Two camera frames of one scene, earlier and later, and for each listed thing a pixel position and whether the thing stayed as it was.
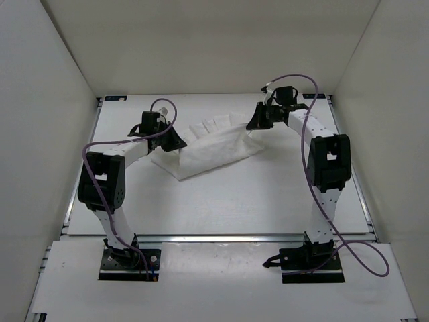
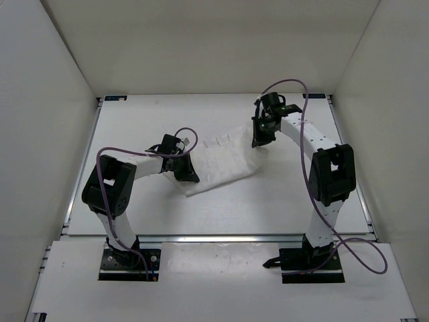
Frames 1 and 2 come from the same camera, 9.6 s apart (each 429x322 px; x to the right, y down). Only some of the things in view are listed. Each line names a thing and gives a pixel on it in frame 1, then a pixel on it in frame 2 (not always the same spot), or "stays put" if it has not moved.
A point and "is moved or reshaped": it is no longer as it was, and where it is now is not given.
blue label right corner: (312, 95) stays put
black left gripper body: (167, 141) -> (181, 168)
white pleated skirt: (212, 143) is moved or reshaped
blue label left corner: (115, 97) stays put
